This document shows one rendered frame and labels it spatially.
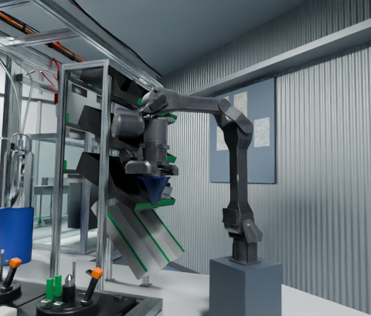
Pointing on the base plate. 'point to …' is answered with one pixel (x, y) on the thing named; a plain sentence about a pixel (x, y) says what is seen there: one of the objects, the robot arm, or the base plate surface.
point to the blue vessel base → (15, 234)
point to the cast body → (166, 192)
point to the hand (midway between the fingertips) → (153, 190)
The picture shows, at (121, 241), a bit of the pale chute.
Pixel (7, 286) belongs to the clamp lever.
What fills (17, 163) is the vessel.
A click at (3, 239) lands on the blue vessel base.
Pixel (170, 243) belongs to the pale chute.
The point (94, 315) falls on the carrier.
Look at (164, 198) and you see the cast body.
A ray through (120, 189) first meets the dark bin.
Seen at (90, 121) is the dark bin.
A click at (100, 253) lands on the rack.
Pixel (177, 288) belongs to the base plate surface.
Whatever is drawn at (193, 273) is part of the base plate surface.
